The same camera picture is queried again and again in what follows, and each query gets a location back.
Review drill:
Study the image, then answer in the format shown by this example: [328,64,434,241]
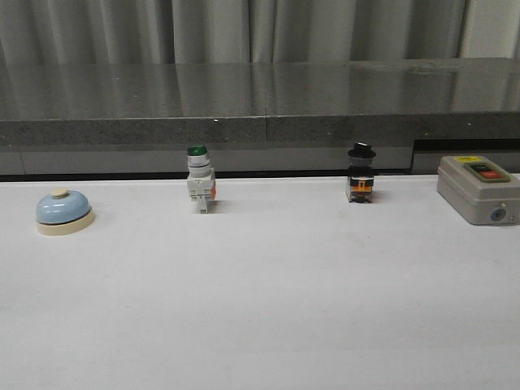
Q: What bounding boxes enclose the light blue call bell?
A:
[36,187,95,236]

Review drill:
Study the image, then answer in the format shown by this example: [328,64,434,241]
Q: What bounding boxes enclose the black rotary selector switch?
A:
[346,142,376,203]

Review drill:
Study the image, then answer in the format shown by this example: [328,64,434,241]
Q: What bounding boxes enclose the grey stone counter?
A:
[1,58,519,176]

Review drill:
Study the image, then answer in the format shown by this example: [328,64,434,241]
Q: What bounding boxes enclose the grey push button box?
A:
[437,155,519,225]

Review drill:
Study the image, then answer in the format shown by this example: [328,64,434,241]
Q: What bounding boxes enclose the green pilot light switch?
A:
[187,145,216,213]

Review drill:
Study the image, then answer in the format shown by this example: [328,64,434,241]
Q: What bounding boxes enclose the grey curtain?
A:
[1,1,519,65]

